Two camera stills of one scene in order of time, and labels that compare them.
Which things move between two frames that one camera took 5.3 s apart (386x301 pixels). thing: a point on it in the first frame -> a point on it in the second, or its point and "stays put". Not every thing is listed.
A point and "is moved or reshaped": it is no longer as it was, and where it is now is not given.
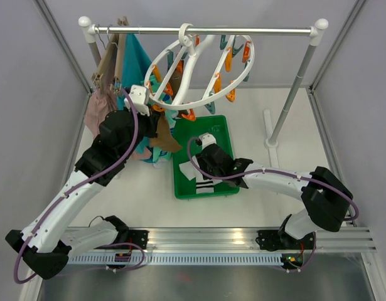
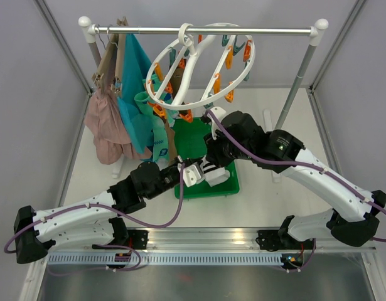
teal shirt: x=137 y=66 stays put
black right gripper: x=202 y=163 -> x=213 y=155
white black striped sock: x=204 y=185 is moved or reshaped
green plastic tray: x=184 y=130 stays put
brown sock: x=164 y=140 is moved or reshaped
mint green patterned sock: x=146 y=152 -> x=160 y=148
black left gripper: x=152 y=121 -> x=194 y=160
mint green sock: x=155 y=85 is moved or reshaped
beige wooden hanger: x=117 y=47 stays put
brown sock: x=175 y=81 stays put
